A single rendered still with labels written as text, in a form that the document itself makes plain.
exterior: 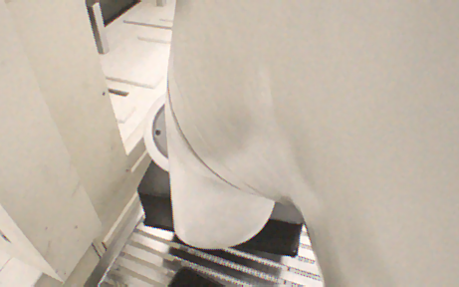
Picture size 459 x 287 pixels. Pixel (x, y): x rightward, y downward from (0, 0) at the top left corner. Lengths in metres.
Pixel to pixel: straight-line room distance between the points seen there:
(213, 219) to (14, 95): 0.28
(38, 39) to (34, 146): 0.15
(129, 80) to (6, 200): 0.59
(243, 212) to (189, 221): 0.04
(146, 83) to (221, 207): 0.73
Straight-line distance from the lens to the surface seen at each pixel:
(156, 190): 0.59
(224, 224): 0.27
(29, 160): 0.48
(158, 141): 0.33
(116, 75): 1.01
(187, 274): 0.55
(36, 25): 0.52
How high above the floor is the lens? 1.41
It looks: 44 degrees down
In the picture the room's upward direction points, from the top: straight up
